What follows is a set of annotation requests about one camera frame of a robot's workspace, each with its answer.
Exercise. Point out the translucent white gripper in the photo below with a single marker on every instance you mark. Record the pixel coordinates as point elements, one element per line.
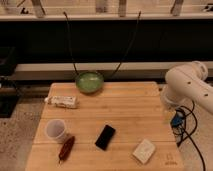
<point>168,114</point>

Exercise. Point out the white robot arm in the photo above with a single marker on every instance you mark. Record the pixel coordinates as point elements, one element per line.
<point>183,82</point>

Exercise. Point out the blue connector box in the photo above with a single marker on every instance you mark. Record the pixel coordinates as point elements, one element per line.
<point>177,120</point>

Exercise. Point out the white rectangular box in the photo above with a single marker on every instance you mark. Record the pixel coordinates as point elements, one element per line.
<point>144,151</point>

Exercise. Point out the black rectangular phone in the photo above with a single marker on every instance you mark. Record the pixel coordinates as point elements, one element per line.
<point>105,137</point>

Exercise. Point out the green bowl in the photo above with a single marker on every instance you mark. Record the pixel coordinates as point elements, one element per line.
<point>89,82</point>

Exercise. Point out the white tube with label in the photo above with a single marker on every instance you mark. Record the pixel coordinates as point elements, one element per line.
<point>62,101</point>

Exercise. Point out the brown sausage-shaped object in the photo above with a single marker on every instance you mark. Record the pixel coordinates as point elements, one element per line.
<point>66,149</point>

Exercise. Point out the translucent plastic cup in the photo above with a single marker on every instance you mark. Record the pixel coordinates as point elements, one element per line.
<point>55,130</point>

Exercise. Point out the black box at left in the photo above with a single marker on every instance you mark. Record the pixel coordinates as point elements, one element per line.
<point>8,60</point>

